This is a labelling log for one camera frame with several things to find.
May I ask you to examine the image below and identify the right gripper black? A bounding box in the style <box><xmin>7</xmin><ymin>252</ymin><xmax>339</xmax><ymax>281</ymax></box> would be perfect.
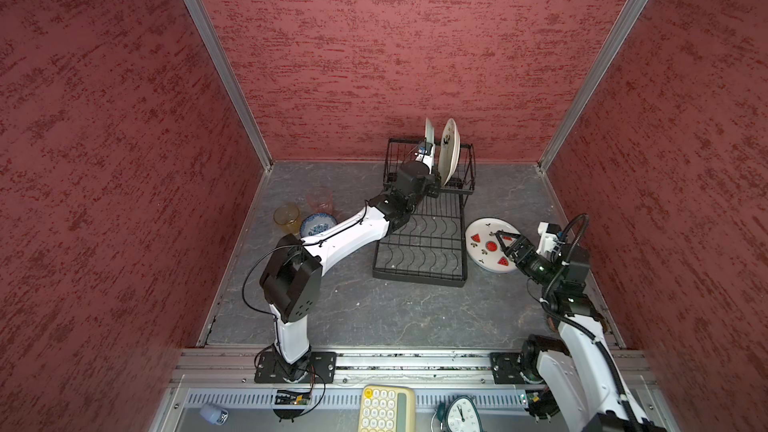
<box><xmin>494</xmin><ymin>230</ymin><xmax>560</xmax><ymax>287</ymax></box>

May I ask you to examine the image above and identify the white plate blue rim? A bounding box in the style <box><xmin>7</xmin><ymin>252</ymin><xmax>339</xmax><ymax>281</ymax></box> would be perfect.
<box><xmin>465</xmin><ymin>217</ymin><xmax>520</xmax><ymax>274</ymax></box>

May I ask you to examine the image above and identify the cream plate gold rim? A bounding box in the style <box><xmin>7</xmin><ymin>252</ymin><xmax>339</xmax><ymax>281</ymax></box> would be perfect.
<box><xmin>438</xmin><ymin>118</ymin><xmax>461</xmax><ymax>188</ymax></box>

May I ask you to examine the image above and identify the mint green plate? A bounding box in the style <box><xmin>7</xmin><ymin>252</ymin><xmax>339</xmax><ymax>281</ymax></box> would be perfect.
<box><xmin>421</xmin><ymin>118</ymin><xmax>435</xmax><ymax>160</ymax></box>

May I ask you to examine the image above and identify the pink drinking glass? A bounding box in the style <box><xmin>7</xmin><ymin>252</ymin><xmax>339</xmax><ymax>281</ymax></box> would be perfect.
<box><xmin>306</xmin><ymin>187</ymin><xmax>334</xmax><ymax>215</ymax></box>

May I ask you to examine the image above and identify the blue floral white bowl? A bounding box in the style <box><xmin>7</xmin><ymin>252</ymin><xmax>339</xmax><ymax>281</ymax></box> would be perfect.
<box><xmin>300</xmin><ymin>212</ymin><xmax>338</xmax><ymax>238</ymax></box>

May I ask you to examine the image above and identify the amber drinking glass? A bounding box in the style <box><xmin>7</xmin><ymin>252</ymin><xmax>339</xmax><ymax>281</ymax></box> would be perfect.
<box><xmin>273</xmin><ymin>203</ymin><xmax>302</xmax><ymax>236</ymax></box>

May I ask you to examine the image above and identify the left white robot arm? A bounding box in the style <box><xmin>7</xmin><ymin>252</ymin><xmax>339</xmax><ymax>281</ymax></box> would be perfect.
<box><xmin>259</xmin><ymin>156</ymin><xmax>455</xmax><ymax>382</ymax></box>

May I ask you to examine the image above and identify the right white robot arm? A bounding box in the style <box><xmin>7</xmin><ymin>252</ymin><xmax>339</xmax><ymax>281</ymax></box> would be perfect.
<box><xmin>495</xmin><ymin>230</ymin><xmax>664</xmax><ymax>431</ymax></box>

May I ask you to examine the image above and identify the teal alarm clock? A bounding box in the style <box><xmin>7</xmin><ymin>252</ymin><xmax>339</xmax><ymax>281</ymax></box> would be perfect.
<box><xmin>435</xmin><ymin>395</ymin><xmax>483</xmax><ymax>432</ymax></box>

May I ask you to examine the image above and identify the yellow calculator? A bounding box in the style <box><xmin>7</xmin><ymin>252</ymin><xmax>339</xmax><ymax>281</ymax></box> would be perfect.
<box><xmin>357</xmin><ymin>385</ymin><xmax>416</xmax><ymax>432</ymax></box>

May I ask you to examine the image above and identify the small grey cap object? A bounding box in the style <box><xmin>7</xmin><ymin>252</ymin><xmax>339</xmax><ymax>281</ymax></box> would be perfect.
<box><xmin>200</xmin><ymin>404</ymin><xmax>229</xmax><ymax>426</ymax></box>

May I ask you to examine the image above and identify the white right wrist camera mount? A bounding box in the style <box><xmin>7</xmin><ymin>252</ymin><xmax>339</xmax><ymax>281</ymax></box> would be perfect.
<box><xmin>536</xmin><ymin>222</ymin><xmax>562</xmax><ymax>257</ymax></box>

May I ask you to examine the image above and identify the black wire dish rack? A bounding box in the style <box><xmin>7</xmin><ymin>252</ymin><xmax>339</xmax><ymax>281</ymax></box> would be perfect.
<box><xmin>373</xmin><ymin>144</ymin><xmax>476</xmax><ymax>288</ymax></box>

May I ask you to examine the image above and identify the black corrugated cable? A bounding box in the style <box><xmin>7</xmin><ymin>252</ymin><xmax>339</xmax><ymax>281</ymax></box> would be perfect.
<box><xmin>539</xmin><ymin>212</ymin><xmax>643</xmax><ymax>432</ymax></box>

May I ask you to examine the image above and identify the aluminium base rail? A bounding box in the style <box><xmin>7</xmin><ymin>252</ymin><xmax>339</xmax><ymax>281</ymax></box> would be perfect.
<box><xmin>150</xmin><ymin>346</ymin><xmax>531</xmax><ymax>431</ymax></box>

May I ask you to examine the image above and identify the aluminium corner post left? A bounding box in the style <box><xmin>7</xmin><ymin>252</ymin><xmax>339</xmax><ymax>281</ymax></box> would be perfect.
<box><xmin>183</xmin><ymin>0</ymin><xmax>274</xmax><ymax>172</ymax></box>

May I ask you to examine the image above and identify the aluminium corner post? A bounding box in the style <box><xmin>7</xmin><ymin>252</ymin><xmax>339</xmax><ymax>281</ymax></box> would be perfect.
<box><xmin>538</xmin><ymin>0</ymin><xmax>649</xmax><ymax>174</ymax></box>
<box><xmin>183</xmin><ymin>0</ymin><xmax>274</xmax><ymax>172</ymax></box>

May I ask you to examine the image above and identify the aluminium corner post right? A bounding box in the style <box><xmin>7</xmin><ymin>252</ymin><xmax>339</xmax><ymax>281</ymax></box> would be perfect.
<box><xmin>538</xmin><ymin>0</ymin><xmax>649</xmax><ymax>174</ymax></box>

